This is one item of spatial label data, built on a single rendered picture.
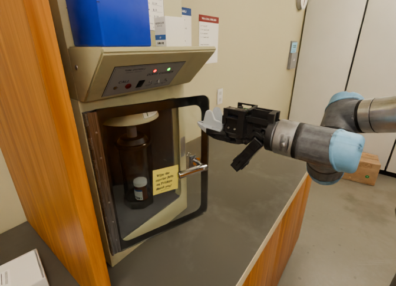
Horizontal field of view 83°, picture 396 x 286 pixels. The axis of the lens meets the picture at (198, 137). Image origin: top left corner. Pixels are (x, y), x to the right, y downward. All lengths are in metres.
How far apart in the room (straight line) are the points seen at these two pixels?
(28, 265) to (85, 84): 0.53
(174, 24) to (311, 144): 0.38
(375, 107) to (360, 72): 2.76
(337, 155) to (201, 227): 0.52
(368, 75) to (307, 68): 0.67
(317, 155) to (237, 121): 0.17
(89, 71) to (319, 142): 0.43
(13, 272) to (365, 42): 3.36
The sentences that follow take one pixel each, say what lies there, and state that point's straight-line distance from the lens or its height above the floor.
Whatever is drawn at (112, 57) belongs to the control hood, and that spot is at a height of 1.49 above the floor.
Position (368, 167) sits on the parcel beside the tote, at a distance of 3.23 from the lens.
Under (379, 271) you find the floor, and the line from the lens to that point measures 2.30.
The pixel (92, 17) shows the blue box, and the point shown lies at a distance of 0.43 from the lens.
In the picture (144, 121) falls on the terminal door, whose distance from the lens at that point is 0.54.
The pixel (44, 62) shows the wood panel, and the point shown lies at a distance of 0.39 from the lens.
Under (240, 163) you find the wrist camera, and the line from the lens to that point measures 0.56.
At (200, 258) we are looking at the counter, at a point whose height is 0.94.
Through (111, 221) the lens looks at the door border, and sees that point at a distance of 0.64.
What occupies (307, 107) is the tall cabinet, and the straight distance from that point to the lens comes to 3.46.
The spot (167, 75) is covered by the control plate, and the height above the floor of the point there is 1.45.
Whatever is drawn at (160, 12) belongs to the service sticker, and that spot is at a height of 1.59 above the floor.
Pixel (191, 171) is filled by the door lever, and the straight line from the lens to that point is 0.60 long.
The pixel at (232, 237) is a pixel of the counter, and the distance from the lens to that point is 0.80.
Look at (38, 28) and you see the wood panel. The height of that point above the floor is 1.53.
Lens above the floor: 1.51
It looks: 22 degrees down
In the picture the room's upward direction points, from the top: straight up
